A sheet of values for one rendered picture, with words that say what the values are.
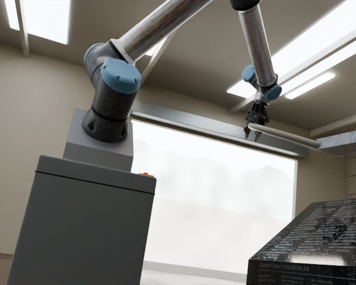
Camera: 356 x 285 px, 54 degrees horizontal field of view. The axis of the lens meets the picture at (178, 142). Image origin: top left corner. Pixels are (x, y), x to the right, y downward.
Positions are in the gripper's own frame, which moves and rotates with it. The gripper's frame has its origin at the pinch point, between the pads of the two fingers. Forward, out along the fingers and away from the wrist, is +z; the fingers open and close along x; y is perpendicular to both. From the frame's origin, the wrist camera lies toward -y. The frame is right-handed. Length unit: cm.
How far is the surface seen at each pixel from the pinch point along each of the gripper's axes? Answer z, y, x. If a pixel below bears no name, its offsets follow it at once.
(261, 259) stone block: 38, 59, 47
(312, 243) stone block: 25, 63, 62
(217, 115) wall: -23, -538, -374
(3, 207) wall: 264, -151, -514
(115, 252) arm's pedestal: 47, 95, 14
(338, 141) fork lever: -10, 22, 49
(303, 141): -5.9, 21.4, 34.8
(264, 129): -5.9, 23.6, 16.8
